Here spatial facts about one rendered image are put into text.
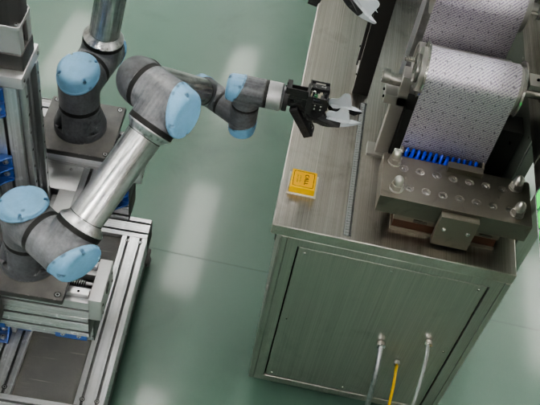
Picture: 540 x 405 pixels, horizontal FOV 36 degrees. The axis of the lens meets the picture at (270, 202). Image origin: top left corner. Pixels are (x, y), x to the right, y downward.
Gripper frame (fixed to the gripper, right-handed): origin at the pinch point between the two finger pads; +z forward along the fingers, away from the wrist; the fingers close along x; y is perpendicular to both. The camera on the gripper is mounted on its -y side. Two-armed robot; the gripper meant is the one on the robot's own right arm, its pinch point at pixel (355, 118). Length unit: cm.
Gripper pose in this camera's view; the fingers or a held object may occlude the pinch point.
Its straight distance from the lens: 222.1
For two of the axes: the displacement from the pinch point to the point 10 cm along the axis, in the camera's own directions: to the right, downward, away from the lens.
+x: 1.6, -7.3, 6.7
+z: 9.8, 2.1, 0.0
